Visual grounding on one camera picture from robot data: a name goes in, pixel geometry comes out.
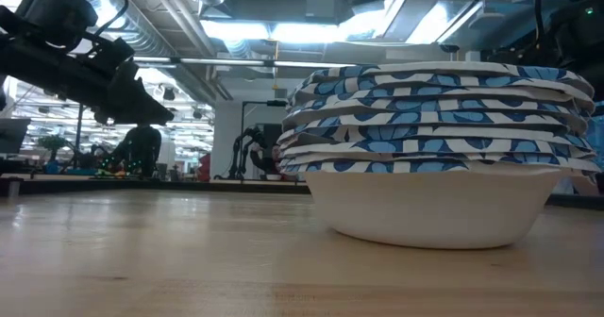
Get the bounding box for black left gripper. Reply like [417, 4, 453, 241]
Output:
[13, 17, 176, 125]

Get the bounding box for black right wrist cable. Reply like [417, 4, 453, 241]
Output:
[533, 0, 579, 41]

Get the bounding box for green potted plant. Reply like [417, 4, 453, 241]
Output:
[37, 135, 68, 175]

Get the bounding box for red background object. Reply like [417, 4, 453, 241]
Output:
[197, 154, 212, 182]

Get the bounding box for dark background monitor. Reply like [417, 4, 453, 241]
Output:
[0, 117, 32, 156]

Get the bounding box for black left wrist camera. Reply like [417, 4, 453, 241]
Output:
[16, 0, 99, 48]

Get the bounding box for grey ceiling box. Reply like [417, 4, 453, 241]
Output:
[305, 0, 338, 19]

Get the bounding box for black pole stand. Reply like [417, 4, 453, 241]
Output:
[240, 98, 289, 181]

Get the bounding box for person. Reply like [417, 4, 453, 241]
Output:
[249, 142, 290, 179]

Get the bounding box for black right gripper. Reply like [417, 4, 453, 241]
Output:
[488, 0, 604, 102]

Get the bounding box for silver rectangular ceiling duct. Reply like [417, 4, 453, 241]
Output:
[346, 0, 480, 44]

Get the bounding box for long ceiling light tube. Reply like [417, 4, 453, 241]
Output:
[134, 55, 355, 69]

